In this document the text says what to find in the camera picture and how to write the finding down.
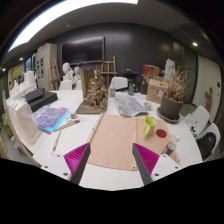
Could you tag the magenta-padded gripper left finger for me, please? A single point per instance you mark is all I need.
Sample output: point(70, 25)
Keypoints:
point(77, 156)

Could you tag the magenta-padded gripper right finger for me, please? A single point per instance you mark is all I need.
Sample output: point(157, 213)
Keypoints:
point(146, 157)

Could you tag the clear bottle with dark drink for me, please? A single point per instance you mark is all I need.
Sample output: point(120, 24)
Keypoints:
point(170, 146)

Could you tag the flat round red coaster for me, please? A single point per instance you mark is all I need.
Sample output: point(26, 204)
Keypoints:
point(161, 133)

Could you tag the yellow-green mug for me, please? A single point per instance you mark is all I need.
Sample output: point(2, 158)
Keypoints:
point(148, 127)

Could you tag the light wooden drawing board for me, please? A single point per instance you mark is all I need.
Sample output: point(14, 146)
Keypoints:
point(115, 140)

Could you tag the small yellow tag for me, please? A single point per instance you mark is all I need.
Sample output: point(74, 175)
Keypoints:
point(149, 117)

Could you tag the small tape roll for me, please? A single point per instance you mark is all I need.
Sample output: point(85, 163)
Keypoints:
point(73, 115)

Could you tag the grey plant saucer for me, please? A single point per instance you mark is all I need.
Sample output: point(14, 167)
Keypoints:
point(168, 119)

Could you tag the small white cup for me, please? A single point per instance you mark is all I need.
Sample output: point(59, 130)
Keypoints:
point(147, 106)

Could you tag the folded newspaper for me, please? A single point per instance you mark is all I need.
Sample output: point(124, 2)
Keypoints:
point(130, 106)

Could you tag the dry plant in grey pot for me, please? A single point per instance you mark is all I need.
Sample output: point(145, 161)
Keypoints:
point(170, 105)

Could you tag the black backpack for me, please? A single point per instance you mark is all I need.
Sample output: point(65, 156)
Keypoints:
point(206, 145)

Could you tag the stack of white canvases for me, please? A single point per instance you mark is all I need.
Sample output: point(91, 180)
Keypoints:
point(25, 123)

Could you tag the brown carved wooden sculpture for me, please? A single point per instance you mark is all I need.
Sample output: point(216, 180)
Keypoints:
point(95, 95)

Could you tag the flat black box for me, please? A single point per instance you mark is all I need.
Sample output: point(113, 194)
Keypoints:
point(45, 100)
point(34, 94)

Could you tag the brown cardboard box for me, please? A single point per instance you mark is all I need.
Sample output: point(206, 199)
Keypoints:
point(155, 90)

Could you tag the white chair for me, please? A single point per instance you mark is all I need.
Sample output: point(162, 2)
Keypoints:
point(201, 116)
point(119, 82)
point(215, 128)

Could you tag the green spray bottle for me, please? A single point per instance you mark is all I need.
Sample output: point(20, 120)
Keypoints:
point(112, 91)

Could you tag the white plaster bust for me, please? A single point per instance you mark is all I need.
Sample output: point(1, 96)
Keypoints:
point(77, 75)
point(67, 70)

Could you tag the small wooden figure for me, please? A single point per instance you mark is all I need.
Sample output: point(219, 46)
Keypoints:
point(208, 98)

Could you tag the wooden easel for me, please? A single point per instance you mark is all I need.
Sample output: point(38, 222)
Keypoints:
point(54, 73)
point(108, 68)

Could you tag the red box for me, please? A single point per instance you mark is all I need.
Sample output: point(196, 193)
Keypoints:
point(150, 70)

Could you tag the beige cabinet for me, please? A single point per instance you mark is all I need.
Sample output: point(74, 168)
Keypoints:
point(45, 65)

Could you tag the long ceiling light strip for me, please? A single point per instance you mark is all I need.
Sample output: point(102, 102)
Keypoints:
point(50, 15)

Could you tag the black wall screen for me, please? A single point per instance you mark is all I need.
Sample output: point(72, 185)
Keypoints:
point(82, 50)

